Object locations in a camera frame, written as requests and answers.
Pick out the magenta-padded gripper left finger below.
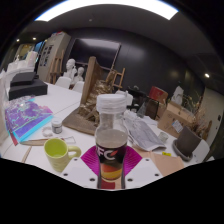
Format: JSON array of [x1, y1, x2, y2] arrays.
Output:
[[60, 145, 101, 190]]

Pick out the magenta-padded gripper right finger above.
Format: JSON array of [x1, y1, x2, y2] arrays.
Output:
[[121, 145, 163, 190]]

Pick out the clear drink bottle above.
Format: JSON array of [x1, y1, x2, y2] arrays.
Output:
[[94, 93, 129, 184]]

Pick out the lime green mug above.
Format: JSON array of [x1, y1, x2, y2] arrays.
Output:
[[43, 137, 83, 174]]

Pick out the brown wooden drawing board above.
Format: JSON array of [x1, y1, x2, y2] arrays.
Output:
[[131, 144, 185, 178]]

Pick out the small clear glass cup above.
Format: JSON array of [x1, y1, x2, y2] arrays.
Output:
[[158, 131, 170, 144]]

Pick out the grey newspaper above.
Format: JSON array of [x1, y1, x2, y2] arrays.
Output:
[[123, 109, 168, 153]]

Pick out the small glass jar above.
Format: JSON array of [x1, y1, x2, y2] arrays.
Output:
[[50, 117, 64, 135]]

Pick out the thin wooden stick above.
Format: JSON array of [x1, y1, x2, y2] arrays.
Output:
[[20, 137, 51, 147], [21, 146, 33, 164]]

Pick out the white tape roll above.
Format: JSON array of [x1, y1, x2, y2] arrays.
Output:
[[41, 125, 54, 138]]

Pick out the dry plant in grey pot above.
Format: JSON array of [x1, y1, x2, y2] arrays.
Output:
[[172, 96, 214, 163]]

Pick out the brown wooden root sculpture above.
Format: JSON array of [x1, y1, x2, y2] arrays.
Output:
[[62, 55, 118, 136]]

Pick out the brown cardboard box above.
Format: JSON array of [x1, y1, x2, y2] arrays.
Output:
[[157, 101, 194, 138]]

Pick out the purple and cyan print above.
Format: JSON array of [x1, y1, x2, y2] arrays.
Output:
[[3, 96, 54, 146]]

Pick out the white chair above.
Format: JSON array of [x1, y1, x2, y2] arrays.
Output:
[[116, 89, 134, 106], [54, 76, 72, 89], [72, 80, 85, 94]]

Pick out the red box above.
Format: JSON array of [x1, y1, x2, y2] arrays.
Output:
[[148, 85, 169, 104]]

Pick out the wooden easel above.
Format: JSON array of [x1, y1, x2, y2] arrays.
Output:
[[49, 49, 65, 84], [105, 67, 127, 90]]

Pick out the white plaster bust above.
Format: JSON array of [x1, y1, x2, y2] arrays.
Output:
[[74, 66, 86, 84], [63, 58, 77, 80]]

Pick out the black flat box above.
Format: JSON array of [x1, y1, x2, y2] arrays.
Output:
[[8, 71, 49, 101]]

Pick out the beige cabinet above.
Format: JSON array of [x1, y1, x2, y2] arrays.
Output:
[[36, 31, 72, 83]]

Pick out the large black wall screen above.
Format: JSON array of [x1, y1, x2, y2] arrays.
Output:
[[68, 37, 122, 69]]

